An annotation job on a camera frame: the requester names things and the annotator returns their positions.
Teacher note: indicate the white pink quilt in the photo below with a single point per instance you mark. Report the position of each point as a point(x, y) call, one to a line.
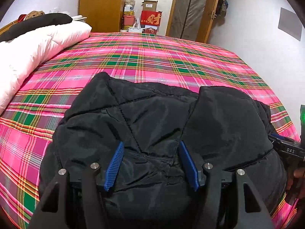
point(22, 55)

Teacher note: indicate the brown stuffed toy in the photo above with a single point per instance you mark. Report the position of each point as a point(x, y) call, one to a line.
point(33, 14)

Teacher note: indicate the person's right hand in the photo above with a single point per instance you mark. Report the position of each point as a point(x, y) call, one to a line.
point(297, 174)

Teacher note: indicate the blue ribbed left gripper left finger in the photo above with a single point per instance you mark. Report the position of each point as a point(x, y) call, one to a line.
point(113, 167)

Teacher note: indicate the wooden door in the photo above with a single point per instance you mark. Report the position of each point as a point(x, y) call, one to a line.
point(192, 19)

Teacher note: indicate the grey wall panel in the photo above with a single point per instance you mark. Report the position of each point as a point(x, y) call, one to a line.
point(290, 23)

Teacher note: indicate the pink plaid bed sheet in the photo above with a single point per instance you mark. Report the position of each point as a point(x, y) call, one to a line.
point(30, 119)

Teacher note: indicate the pink plastic bin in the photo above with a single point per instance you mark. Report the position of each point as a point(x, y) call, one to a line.
point(129, 20)

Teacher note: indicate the black garment on quilt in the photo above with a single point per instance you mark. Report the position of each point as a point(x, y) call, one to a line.
point(35, 23)

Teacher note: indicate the black puffer jacket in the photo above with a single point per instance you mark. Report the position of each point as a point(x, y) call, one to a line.
point(242, 178)

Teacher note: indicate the brown cardboard box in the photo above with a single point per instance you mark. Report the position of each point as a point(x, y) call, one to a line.
point(148, 5)

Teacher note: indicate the wooden wardrobe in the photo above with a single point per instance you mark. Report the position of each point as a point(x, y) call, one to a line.
point(103, 15)

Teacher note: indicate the blue ribbed left gripper right finger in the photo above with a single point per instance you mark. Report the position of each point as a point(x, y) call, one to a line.
point(189, 166)

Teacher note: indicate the red box with gold character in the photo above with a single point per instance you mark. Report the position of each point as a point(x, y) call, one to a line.
point(152, 18)

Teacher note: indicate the white bag on floor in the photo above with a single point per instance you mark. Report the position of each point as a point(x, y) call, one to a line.
point(136, 27)

